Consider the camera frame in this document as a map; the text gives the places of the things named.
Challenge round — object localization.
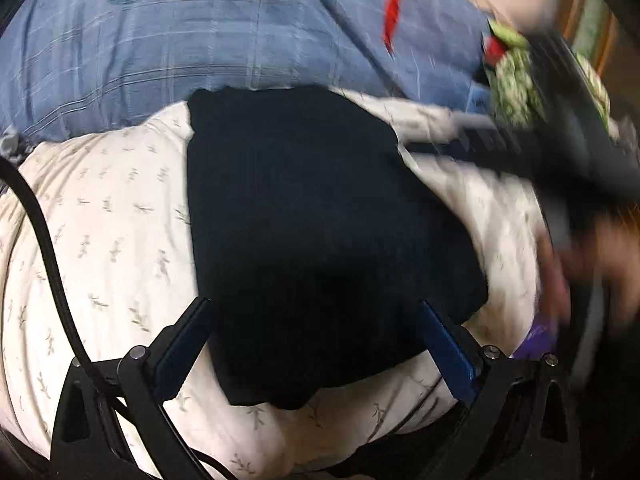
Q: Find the white floral bedsheet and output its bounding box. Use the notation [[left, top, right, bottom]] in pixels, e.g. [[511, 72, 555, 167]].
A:
[[0, 87, 556, 480]]

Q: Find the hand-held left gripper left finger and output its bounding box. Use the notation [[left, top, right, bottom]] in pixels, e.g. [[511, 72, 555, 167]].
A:
[[49, 296, 213, 480]]

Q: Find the dark navy garment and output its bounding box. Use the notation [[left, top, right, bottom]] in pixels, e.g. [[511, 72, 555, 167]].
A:
[[186, 85, 490, 411]]

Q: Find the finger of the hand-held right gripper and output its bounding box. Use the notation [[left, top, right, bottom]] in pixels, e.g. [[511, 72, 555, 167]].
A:
[[402, 112, 538, 176]]

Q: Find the wooden frame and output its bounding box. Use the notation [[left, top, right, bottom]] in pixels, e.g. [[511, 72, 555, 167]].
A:
[[560, 0, 621, 68]]

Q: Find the black cable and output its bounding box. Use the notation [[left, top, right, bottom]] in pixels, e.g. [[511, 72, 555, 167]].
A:
[[0, 155, 236, 480]]

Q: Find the blue plaid blanket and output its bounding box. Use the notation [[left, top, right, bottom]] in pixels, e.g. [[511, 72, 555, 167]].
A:
[[0, 0, 506, 148]]

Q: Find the person's right hand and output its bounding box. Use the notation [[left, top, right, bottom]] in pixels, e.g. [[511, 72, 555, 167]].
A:
[[537, 210, 640, 326]]

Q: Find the green patterned cloth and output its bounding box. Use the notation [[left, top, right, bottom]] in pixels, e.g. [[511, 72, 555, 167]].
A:
[[480, 17, 613, 131]]

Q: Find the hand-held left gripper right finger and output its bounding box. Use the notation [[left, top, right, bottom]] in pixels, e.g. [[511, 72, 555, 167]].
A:
[[417, 300, 583, 480]]

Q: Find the purple cloth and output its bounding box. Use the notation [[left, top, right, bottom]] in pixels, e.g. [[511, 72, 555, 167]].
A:
[[512, 317, 558, 361]]

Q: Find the grey patterned cloth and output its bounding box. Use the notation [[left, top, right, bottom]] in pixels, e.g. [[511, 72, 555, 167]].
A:
[[0, 127, 28, 158]]

